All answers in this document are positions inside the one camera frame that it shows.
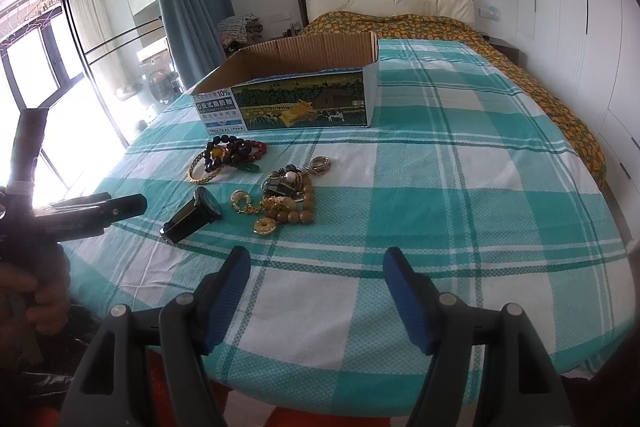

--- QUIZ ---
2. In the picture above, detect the person's left hand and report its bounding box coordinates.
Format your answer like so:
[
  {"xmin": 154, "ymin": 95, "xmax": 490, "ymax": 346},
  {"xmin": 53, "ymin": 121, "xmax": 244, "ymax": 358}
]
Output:
[{"xmin": 0, "ymin": 247, "xmax": 72, "ymax": 333}]

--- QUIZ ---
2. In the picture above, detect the washing machine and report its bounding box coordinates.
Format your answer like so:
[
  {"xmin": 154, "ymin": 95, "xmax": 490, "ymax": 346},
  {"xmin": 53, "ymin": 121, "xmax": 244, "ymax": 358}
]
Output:
[{"xmin": 137, "ymin": 47, "xmax": 179, "ymax": 108}]

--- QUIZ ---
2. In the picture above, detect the yellow floral duvet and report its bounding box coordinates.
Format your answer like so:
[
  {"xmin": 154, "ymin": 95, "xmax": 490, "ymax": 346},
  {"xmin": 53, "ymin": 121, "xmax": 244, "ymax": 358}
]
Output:
[{"xmin": 295, "ymin": 9, "xmax": 609, "ymax": 188}]

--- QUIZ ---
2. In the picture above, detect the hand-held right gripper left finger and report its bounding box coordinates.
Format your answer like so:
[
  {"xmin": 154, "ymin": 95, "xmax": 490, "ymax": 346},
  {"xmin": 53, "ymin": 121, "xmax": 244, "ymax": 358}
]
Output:
[{"xmin": 59, "ymin": 246, "xmax": 251, "ymax": 427}]

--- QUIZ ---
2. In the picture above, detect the red bead bracelet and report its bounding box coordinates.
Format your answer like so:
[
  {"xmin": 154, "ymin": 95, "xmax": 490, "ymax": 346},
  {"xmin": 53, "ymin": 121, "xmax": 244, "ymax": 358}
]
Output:
[{"xmin": 210, "ymin": 138, "xmax": 268, "ymax": 164}]

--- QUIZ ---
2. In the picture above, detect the teal plaid bedsheet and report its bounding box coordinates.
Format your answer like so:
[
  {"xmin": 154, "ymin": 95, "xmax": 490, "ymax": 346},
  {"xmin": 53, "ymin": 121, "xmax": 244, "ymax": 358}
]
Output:
[{"xmin": 62, "ymin": 38, "xmax": 631, "ymax": 408}]

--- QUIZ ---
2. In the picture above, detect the dark wooden nightstand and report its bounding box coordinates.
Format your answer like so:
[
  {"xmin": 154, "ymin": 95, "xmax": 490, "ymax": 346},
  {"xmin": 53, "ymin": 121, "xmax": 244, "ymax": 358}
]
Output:
[{"xmin": 487, "ymin": 35, "xmax": 527, "ymax": 68}]

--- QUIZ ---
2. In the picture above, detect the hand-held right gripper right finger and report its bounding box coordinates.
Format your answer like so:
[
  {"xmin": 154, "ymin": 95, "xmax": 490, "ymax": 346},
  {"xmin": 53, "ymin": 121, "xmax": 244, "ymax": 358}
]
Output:
[{"xmin": 383, "ymin": 247, "xmax": 577, "ymax": 427}]

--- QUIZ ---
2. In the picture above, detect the gold hoop earring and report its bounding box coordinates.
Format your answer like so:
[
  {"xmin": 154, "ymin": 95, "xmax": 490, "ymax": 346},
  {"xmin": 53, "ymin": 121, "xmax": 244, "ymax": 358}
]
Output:
[{"xmin": 229, "ymin": 189, "xmax": 254, "ymax": 213}]

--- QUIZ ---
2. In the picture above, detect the silver key ring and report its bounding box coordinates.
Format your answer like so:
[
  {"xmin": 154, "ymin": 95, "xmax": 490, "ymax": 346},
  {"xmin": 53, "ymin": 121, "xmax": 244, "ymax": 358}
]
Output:
[{"xmin": 307, "ymin": 156, "xmax": 334, "ymax": 178}]

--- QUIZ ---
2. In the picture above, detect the dark gold jewelry piece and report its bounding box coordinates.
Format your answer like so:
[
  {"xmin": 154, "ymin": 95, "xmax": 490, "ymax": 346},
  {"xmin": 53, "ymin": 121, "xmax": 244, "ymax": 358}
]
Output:
[{"xmin": 260, "ymin": 164, "xmax": 307, "ymax": 202}]

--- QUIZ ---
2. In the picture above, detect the white wardrobe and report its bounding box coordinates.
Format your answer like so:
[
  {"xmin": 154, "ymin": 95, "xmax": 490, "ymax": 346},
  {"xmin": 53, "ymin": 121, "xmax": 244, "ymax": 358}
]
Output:
[{"xmin": 510, "ymin": 0, "xmax": 640, "ymax": 253}]

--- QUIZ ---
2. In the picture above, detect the black bead bracelet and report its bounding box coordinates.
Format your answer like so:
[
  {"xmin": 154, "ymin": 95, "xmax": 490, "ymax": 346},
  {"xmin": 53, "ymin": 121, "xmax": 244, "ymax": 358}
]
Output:
[{"xmin": 204, "ymin": 134, "xmax": 252, "ymax": 171}]

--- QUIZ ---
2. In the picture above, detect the printed cardboard box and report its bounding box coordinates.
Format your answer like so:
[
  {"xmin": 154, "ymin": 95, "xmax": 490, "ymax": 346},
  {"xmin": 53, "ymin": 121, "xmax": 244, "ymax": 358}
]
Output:
[{"xmin": 191, "ymin": 32, "xmax": 379, "ymax": 131}]

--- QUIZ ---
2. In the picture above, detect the glass sliding door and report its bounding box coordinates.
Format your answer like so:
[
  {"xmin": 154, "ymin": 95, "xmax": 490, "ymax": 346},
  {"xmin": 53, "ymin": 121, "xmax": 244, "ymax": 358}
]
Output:
[{"xmin": 0, "ymin": 0, "xmax": 167, "ymax": 180}]

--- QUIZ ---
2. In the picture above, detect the light wooden bead bracelet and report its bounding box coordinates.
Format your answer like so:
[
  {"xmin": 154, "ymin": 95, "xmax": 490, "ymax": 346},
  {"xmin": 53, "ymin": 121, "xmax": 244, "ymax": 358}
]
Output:
[{"xmin": 272, "ymin": 183, "xmax": 317, "ymax": 226}]

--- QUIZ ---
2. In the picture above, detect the black watch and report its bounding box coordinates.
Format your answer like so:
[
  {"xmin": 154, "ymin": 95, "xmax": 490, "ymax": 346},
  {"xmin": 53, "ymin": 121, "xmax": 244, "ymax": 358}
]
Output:
[{"xmin": 160, "ymin": 186, "xmax": 223, "ymax": 246}]

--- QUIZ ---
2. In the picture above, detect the gold chain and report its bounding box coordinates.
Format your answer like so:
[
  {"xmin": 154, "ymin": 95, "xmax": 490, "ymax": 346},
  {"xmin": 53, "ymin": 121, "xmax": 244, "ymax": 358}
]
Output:
[{"xmin": 244, "ymin": 198, "xmax": 282, "ymax": 219}]

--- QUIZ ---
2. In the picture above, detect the pile of clothes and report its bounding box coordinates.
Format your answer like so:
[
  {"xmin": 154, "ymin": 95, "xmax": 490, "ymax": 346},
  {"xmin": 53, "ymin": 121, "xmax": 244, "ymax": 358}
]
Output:
[{"xmin": 215, "ymin": 14, "xmax": 267, "ymax": 58}]

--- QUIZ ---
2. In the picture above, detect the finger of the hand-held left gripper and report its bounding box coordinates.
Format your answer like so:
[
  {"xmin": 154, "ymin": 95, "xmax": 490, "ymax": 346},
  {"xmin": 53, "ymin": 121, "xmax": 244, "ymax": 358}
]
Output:
[
  {"xmin": 97, "ymin": 194, "xmax": 149, "ymax": 224},
  {"xmin": 49, "ymin": 192, "xmax": 112, "ymax": 210}
]

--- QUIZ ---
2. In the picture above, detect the gold bangle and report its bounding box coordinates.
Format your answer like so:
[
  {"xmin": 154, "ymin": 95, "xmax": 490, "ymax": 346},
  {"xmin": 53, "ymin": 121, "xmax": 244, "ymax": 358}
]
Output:
[{"xmin": 188, "ymin": 154, "xmax": 222, "ymax": 184}]

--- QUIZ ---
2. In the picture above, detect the gold ring pendant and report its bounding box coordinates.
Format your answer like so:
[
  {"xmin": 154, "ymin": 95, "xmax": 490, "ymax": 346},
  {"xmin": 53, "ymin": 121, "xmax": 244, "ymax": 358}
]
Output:
[{"xmin": 251, "ymin": 216, "xmax": 279, "ymax": 237}]

